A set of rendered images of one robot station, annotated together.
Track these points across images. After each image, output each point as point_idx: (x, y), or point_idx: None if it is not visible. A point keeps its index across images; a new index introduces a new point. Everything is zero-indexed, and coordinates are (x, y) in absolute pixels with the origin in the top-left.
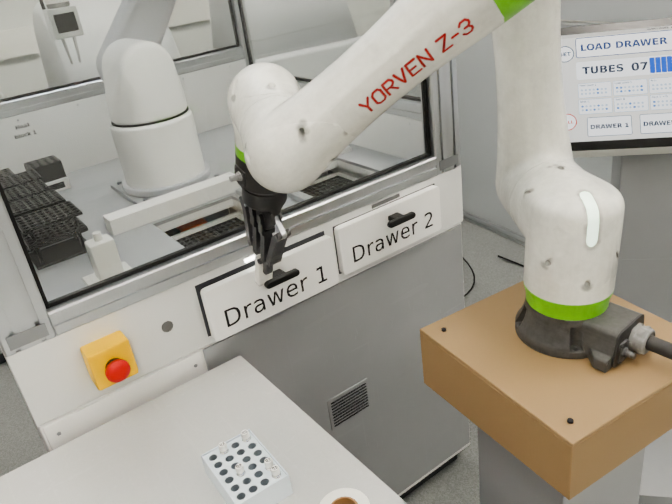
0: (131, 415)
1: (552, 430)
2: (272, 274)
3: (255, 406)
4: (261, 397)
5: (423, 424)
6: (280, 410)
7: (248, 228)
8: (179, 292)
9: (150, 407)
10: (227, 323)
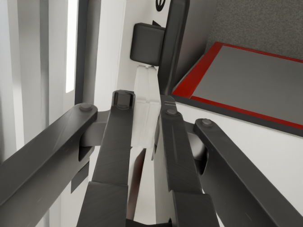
0: (141, 220)
1: None
2: (155, 73)
3: (257, 165)
4: (252, 150)
5: None
6: (296, 158)
7: (62, 191)
8: (69, 217)
9: (147, 206)
10: None
